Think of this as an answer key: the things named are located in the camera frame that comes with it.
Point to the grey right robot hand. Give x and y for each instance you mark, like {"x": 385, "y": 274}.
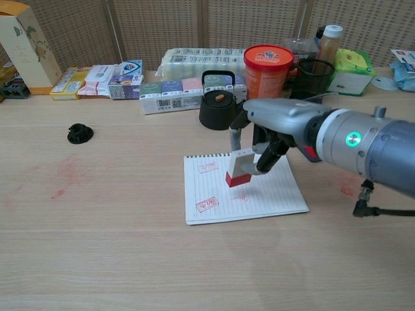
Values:
{"x": 279, "y": 113}

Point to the tall cream box orange end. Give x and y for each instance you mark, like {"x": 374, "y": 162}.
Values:
{"x": 26, "y": 48}

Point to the pink wet wipes pack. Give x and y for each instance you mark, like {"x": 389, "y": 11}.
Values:
{"x": 97, "y": 79}

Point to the blue tissue package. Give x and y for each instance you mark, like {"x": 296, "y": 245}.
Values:
{"x": 405, "y": 74}

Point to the black mesh pen cup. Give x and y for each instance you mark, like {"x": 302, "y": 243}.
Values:
{"x": 311, "y": 81}

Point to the large white paper roll pack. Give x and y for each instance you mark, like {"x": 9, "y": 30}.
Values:
{"x": 194, "y": 61}

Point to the white and blue small box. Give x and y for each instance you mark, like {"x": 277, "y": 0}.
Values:
{"x": 131, "y": 68}

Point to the white spiral notepad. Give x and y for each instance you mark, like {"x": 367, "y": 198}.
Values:
{"x": 259, "y": 201}

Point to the yellow printed snack box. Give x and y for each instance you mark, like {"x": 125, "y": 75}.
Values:
{"x": 66, "y": 85}

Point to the brown bottle with white cap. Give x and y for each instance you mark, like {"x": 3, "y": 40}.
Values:
{"x": 329, "y": 45}

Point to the orange tub with lid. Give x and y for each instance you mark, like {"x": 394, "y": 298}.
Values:
{"x": 266, "y": 77}

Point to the dark bottle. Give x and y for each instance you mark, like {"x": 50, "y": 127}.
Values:
{"x": 319, "y": 34}

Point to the clear plastic container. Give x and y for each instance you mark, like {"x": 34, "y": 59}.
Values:
{"x": 300, "y": 48}

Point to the multicolour pocket tissue multipack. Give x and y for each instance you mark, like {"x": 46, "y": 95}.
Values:
{"x": 168, "y": 94}

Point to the small black round plastic part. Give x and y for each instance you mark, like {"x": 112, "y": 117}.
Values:
{"x": 79, "y": 134}

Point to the purple box with peach print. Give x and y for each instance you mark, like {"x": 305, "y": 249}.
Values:
{"x": 124, "y": 87}

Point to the green tissue box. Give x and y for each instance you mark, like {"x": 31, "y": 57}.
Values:
{"x": 351, "y": 64}

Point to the black slotted rack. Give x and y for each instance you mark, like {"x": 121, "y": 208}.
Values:
{"x": 14, "y": 90}

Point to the perforated wooden folding screen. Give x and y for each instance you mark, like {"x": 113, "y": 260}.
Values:
{"x": 162, "y": 26}

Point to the white and red stamp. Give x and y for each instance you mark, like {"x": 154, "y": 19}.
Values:
{"x": 238, "y": 165}

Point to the gold foil box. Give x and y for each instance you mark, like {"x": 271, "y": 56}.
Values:
{"x": 4, "y": 73}

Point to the pale blue round disc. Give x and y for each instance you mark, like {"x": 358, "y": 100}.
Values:
{"x": 384, "y": 83}

